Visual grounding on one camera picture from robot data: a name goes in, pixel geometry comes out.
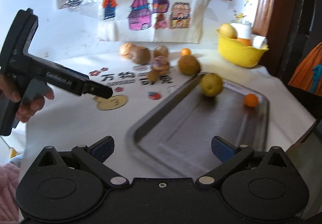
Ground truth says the striped tan round fruit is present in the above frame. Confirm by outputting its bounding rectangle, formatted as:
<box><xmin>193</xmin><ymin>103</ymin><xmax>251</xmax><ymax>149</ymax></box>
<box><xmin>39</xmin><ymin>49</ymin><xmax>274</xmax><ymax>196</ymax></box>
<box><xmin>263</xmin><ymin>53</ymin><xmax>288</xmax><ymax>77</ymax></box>
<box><xmin>119</xmin><ymin>42</ymin><xmax>136</xmax><ymax>59</ymax></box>

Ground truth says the pale apple in bowl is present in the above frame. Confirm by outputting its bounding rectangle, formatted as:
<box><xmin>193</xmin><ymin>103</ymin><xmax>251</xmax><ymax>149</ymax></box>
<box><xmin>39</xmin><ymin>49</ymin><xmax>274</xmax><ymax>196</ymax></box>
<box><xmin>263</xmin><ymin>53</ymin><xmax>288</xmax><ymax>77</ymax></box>
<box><xmin>219</xmin><ymin>23</ymin><xmax>237</xmax><ymax>38</ymax></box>

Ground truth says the brown kiwi with sticker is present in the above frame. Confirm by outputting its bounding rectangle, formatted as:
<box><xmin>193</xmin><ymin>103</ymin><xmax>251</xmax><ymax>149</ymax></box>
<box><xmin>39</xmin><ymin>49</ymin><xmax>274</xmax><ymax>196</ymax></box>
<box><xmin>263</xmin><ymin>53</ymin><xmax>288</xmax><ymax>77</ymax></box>
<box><xmin>147</xmin><ymin>70</ymin><xmax>159</xmax><ymax>83</ymax></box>

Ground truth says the striped purple pepino melon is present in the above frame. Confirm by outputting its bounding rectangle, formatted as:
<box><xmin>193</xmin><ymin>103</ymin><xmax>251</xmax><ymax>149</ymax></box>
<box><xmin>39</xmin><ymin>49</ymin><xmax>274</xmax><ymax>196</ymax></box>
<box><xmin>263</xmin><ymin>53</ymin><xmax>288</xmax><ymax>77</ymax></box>
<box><xmin>150</xmin><ymin>55</ymin><xmax>170</xmax><ymax>76</ymax></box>

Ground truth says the white jar with flowers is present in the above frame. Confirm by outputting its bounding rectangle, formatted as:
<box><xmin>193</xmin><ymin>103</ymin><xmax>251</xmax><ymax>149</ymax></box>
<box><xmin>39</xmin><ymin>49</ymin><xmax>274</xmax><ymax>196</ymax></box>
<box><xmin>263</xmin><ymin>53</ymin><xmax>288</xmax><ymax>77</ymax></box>
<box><xmin>230</xmin><ymin>21</ymin><xmax>252</xmax><ymax>40</ymax></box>

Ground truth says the steel metal tray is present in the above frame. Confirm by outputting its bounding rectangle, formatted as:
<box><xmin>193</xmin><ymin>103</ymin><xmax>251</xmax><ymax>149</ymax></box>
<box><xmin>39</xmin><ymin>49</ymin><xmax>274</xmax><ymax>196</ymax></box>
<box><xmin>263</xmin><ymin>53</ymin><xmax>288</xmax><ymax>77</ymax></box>
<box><xmin>126</xmin><ymin>74</ymin><xmax>270</xmax><ymax>179</ymax></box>

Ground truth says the small orange near wall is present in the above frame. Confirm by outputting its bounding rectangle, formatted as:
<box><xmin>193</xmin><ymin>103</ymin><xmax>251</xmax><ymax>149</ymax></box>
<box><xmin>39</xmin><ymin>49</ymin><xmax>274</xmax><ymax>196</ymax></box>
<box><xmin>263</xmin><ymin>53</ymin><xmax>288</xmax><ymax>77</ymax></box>
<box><xmin>181</xmin><ymin>48</ymin><xmax>191</xmax><ymax>57</ymax></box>

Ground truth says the pink fuzzy sleeve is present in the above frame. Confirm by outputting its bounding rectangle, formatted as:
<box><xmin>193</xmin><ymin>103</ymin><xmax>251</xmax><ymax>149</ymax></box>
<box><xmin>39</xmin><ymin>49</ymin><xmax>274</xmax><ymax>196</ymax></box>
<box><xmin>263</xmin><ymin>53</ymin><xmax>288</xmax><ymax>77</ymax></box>
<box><xmin>0</xmin><ymin>163</ymin><xmax>19</xmax><ymax>223</ymax></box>

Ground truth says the yellow plastic bowl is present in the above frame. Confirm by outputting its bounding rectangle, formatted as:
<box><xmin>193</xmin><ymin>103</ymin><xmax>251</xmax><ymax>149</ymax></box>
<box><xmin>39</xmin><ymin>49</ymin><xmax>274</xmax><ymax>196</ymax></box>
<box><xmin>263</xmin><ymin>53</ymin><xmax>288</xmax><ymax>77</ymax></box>
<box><xmin>216</xmin><ymin>29</ymin><xmax>269</xmax><ymax>68</ymax></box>

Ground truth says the white printed tablecloth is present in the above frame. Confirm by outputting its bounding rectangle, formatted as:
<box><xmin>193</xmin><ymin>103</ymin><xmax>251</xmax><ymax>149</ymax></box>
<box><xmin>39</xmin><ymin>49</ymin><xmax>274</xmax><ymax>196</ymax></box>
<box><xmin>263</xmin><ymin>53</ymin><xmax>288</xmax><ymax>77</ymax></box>
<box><xmin>21</xmin><ymin>51</ymin><xmax>315</xmax><ymax>179</ymax></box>

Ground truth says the striped brown round fruit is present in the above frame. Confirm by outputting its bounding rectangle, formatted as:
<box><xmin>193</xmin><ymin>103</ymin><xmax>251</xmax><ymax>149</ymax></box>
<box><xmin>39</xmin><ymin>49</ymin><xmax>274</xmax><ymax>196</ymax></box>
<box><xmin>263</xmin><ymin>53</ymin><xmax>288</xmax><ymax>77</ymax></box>
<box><xmin>153</xmin><ymin>45</ymin><xmax>169</xmax><ymax>58</ymax></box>

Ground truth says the orange figure wall poster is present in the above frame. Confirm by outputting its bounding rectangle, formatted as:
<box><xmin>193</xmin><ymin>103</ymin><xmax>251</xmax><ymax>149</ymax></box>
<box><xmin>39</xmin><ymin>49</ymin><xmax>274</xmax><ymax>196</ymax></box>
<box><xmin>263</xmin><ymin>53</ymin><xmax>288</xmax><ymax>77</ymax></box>
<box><xmin>288</xmin><ymin>42</ymin><xmax>322</xmax><ymax>96</ymax></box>

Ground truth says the yellow-green pear fruit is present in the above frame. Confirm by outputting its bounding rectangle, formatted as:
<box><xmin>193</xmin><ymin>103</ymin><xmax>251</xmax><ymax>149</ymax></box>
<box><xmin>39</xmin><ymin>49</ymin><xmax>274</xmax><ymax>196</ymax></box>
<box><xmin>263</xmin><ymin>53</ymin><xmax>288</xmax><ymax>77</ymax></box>
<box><xmin>200</xmin><ymin>73</ymin><xmax>223</xmax><ymax>97</ymax></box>

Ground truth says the yellow-brown mango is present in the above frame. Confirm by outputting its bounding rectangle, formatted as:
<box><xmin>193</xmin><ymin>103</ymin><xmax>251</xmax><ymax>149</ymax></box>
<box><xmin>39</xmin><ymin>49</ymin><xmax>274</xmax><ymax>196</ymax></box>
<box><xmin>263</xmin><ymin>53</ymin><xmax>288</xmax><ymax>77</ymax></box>
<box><xmin>178</xmin><ymin>55</ymin><xmax>201</xmax><ymax>76</ymax></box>

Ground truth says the white paper in bowl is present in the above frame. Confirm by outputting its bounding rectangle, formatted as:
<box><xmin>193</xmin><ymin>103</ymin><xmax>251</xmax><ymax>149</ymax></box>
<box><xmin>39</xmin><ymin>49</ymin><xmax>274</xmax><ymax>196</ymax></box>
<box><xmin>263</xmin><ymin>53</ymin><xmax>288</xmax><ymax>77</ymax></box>
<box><xmin>252</xmin><ymin>35</ymin><xmax>268</xmax><ymax>49</ymax></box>

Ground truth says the children's house drawing paper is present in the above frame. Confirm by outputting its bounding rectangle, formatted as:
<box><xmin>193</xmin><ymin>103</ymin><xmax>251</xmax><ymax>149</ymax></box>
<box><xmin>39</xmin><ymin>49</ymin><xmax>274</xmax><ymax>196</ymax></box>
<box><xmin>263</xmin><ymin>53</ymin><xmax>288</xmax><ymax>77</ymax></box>
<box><xmin>97</xmin><ymin>0</ymin><xmax>208</xmax><ymax>44</ymax></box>

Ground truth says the small orange in tray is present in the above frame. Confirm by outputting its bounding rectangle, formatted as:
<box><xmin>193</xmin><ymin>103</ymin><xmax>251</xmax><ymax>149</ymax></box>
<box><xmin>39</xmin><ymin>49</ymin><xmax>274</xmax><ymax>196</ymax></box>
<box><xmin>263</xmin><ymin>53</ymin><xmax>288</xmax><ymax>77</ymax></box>
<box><xmin>244</xmin><ymin>94</ymin><xmax>259</xmax><ymax>108</ymax></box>

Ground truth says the person's left hand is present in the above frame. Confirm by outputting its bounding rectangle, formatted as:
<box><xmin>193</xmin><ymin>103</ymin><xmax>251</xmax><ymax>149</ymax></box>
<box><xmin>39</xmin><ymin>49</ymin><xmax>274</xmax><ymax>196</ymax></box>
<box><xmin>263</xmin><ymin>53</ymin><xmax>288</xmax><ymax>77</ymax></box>
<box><xmin>0</xmin><ymin>73</ymin><xmax>55</xmax><ymax>124</ymax></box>

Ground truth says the orange fruit in bowl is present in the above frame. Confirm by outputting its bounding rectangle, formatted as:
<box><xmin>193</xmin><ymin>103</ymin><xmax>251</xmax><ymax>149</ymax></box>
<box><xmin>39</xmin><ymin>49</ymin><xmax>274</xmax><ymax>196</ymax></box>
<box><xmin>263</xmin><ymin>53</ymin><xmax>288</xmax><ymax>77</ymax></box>
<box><xmin>236</xmin><ymin>37</ymin><xmax>252</xmax><ymax>47</ymax></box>

